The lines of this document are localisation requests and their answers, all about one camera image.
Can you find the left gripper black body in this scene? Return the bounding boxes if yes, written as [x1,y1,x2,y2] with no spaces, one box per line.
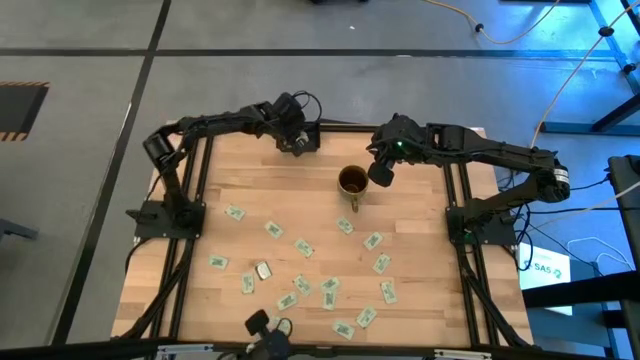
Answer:
[272,92,310,157]

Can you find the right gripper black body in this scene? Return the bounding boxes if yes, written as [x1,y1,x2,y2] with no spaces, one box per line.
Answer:
[368,149,401,189]

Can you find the green glazed ceramic mug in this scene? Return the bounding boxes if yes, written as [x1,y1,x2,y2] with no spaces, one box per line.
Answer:
[337,164,371,214]

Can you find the white printed sign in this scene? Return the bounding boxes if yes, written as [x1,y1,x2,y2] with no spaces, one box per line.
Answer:
[518,243,574,317]

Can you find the black metal beam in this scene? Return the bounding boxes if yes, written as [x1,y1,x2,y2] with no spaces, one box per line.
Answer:
[522,271,640,310]

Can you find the floor hatch with hazard stripes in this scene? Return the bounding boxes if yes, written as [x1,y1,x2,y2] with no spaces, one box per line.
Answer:
[0,81,50,143]

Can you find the grey chair foot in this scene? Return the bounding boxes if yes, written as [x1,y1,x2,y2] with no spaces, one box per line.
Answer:
[0,217,39,242]

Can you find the yellow power cable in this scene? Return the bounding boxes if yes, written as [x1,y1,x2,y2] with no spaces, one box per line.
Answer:
[424,0,562,45]

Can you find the black handheld device with cable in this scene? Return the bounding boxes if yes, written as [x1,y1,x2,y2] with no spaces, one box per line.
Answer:
[243,308,297,360]

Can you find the blue and black table frame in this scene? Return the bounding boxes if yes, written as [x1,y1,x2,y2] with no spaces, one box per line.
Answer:
[539,0,640,137]

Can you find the silver metal bracket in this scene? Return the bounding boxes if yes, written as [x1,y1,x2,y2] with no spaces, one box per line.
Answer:
[433,348,494,360]
[155,343,215,360]

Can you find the white floor cable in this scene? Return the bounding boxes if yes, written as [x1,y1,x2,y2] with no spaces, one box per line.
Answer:
[567,234,632,274]

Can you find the black cable bundle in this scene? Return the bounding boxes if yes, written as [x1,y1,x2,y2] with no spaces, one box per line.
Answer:
[499,172,640,274]

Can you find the black camera rig bar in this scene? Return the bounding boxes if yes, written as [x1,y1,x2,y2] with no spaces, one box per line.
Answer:
[0,338,640,360]

